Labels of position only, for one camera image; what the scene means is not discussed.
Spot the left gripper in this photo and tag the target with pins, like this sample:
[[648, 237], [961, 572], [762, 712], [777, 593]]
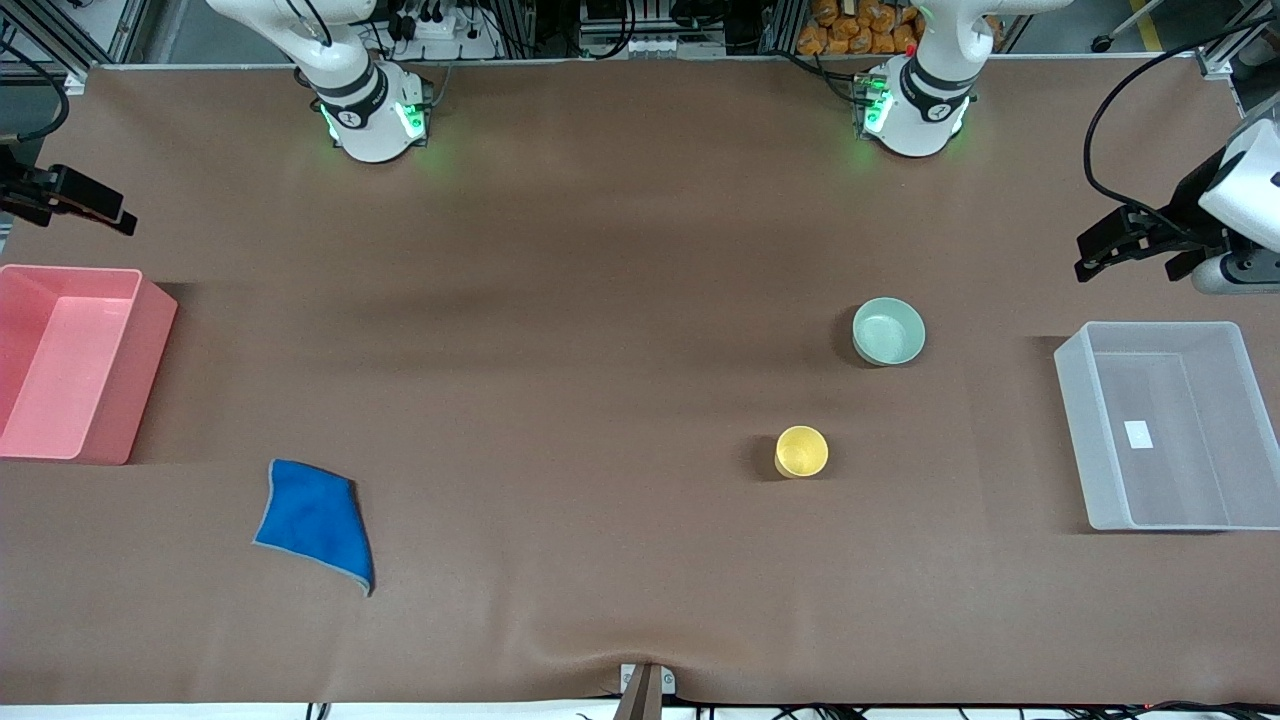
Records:
[[1189, 213]]

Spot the aluminium profile rail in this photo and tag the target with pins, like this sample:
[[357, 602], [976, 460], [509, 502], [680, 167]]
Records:
[[1215, 65]]

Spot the blue cloth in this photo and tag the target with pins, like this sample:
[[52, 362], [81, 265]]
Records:
[[310, 520]]

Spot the aluminium frame post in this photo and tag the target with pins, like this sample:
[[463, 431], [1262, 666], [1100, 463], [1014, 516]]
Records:
[[125, 30]]

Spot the pink plastic bin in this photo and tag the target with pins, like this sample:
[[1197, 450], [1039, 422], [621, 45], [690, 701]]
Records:
[[70, 370]]

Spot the white power strip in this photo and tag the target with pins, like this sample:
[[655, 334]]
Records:
[[440, 28]]

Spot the light green bowl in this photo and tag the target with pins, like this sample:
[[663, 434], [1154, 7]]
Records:
[[888, 332]]

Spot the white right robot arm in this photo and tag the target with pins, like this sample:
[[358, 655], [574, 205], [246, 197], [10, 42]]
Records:
[[370, 110]]

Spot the clear plastic bin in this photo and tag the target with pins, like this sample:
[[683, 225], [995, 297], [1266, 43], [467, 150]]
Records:
[[1180, 470]]

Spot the metal clamp bracket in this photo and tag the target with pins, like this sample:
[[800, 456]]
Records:
[[645, 695]]

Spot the black caster wheel stand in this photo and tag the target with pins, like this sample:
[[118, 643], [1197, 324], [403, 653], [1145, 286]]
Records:
[[1102, 43]]

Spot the yellow cup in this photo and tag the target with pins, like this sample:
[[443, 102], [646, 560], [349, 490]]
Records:
[[801, 452]]

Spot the brown table mat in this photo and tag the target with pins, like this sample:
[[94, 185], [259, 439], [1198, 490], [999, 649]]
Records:
[[600, 300]]

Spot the orange snack bags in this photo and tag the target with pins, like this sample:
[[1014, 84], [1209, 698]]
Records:
[[850, 35]]

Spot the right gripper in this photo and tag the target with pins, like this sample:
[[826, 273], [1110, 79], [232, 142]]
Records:
[[36, 190]]

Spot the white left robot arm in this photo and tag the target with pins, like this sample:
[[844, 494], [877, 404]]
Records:
[[925, 105]]

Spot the white paper label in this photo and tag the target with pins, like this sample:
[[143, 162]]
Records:
[[1138, 434]]

